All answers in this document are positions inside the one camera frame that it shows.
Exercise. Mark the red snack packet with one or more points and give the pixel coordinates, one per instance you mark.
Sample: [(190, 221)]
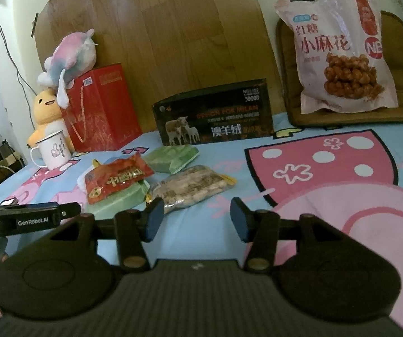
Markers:
[(106, 179)]

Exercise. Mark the clear nut snack packet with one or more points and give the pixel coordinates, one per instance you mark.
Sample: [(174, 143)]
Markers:
[(189, 187)]

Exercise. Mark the green snack packet right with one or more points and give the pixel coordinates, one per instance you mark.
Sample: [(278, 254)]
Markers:
[(171, 159)]

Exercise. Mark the green snack packet lower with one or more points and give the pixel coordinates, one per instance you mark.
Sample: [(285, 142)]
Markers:
[(119, 201)]

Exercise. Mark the large pink snack bag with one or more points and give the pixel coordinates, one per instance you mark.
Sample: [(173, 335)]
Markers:
[(339, 53)]

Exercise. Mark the pink white plush toy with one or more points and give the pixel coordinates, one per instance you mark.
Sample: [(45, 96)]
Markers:
[(75, 55)]

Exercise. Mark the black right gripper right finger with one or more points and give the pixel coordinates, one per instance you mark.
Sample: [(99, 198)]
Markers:
[(259, 228)]

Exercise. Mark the black wool product box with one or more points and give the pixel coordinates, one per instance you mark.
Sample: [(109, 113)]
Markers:
[(222, 113)]

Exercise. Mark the yellow duck plush toy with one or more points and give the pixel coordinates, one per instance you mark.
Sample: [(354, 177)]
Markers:
[(48, 118)]

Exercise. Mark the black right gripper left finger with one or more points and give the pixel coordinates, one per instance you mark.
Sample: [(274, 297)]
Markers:
[(132, 228)]

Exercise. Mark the red gift bag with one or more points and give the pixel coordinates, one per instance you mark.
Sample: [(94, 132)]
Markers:
[(100, 115)]

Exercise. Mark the blue Peppa Pig bedsheet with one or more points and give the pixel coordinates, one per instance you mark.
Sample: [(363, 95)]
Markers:
[(350, 177)]

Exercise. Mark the white enamel mug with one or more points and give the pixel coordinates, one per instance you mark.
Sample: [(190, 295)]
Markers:
[(53, 150)]

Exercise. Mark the green snack packet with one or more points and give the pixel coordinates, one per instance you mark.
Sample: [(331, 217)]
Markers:
[(119, 201), (171, 159)]

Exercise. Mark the wooden board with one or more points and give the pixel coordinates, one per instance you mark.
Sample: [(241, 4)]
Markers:
[(169, 46)]

